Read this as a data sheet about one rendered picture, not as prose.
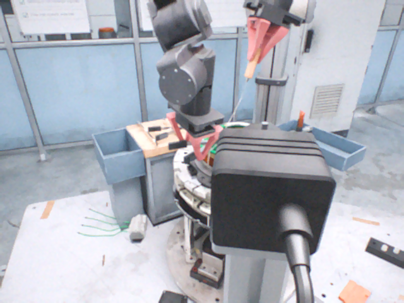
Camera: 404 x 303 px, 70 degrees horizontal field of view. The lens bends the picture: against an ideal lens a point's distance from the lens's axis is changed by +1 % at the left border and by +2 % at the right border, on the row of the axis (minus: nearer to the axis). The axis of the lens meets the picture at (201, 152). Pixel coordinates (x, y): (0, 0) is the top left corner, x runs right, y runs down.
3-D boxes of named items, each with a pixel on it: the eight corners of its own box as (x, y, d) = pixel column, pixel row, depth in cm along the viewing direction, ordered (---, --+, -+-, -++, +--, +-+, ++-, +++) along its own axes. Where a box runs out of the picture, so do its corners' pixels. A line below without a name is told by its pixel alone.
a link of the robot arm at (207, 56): (220, 43, 49) (188, 38, 50) (209, 55, 43) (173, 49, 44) (216, 83, 53) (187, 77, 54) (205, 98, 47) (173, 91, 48)
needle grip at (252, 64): (249, 77, 58) (259, 47, 56) (242, 76, 59) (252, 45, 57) (253, 79, 59) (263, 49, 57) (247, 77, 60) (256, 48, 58)
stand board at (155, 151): (145, 158, 80) (144, 151, 79) (126, 132, 95) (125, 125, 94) (207, 142, 89) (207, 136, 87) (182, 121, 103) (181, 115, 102)
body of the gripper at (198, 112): (195, 134, 50) (197, 95, 46) (166, 110, 56) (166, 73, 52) (224, 125, 53) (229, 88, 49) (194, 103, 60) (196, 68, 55)
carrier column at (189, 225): (187, 258, 80) (184, 198, 70) (184, 251, 82) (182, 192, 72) (195, 255, 81) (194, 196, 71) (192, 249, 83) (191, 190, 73)
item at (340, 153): (343, 222, 96) (367, 146, 82) (323, 237, 90) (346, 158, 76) (282, 186, 113) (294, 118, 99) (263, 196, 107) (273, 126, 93)
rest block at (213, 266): (206, 261, 77) (206, 247, 75) (225, 269, 75) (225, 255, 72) (197, 273, 74) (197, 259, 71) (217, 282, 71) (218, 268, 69)
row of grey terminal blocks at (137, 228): (143, 243, 88) (142, 233, 86) (127, 243, 88) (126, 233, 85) (148, 220, 96) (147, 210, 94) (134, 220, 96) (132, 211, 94)
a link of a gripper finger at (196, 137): (192, 171, 54) (195, 129, 49) (173, 152, 59) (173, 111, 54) (220, 160, 58) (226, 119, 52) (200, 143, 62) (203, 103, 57)
